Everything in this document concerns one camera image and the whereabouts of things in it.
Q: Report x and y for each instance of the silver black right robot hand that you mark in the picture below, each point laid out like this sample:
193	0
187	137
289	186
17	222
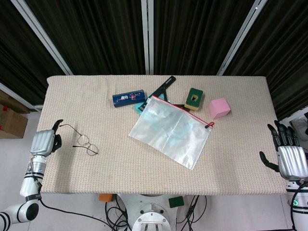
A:
290	156

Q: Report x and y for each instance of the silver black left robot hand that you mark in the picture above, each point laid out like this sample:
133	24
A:
42	142

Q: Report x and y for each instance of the wire-frame eyeglasses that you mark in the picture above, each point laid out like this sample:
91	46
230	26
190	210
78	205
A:
84	141

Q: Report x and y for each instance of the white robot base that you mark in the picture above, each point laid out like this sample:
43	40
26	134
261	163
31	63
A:
151	213

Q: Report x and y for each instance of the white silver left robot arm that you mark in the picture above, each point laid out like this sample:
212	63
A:
26	190

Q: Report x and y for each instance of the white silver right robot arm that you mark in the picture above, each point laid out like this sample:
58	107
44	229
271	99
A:
298	204

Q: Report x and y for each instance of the brown cardboard box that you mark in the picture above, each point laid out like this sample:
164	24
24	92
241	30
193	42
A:
9	120

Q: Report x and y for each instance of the orange block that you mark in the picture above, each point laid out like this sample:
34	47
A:
105	197

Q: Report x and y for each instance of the pink cube block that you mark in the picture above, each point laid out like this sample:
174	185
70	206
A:
219	108

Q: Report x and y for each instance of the blue printed pencil case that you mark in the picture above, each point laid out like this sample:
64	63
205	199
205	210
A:
129	97

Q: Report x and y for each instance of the teal plastic item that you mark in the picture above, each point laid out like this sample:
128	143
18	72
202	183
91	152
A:
138	107

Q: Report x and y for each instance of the beige woven tablecloth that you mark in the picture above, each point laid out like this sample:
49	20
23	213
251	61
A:
154	134

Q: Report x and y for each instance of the green yellow scouring sponge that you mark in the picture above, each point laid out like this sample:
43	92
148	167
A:
194	99

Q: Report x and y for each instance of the translucent zipper pouch red zip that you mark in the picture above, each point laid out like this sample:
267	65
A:
170	132

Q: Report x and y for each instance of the black curtain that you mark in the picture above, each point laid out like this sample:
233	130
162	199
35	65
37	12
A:
101	33

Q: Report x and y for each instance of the black folding stand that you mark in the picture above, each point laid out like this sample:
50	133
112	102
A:
160	89

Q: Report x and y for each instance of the grey metal frame post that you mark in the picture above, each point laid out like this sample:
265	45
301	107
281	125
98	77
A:
242	36
147	36
45	38

